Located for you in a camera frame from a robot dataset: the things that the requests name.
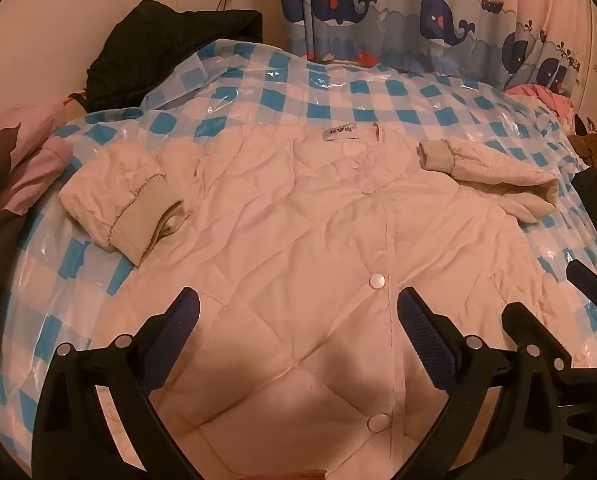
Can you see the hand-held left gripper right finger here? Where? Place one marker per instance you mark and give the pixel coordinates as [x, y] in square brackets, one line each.
[426, 330]

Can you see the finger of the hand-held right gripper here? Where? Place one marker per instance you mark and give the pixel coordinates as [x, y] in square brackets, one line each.
[591, 282]
[533, 325]

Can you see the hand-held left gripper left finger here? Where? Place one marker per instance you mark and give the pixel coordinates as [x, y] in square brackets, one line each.
[181, 320]

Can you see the white quilted jacket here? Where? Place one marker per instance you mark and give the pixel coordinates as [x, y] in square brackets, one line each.
[298, 220]

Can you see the pink clothes pile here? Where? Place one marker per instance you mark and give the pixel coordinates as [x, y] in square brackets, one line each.
[543, 95]

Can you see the dark cloth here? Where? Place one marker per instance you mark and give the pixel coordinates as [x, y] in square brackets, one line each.
[596, 195]

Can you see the pink and brown hoodie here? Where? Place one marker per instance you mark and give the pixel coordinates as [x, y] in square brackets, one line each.
[23, 160]

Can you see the blue checked plastic sheet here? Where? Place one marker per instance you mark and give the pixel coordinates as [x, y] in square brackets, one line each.
[278, 95]

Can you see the black jacket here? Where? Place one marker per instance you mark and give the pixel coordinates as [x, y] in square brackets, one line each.
[153, 45]

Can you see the whale print curtain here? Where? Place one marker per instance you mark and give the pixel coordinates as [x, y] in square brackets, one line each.
[338, 5]

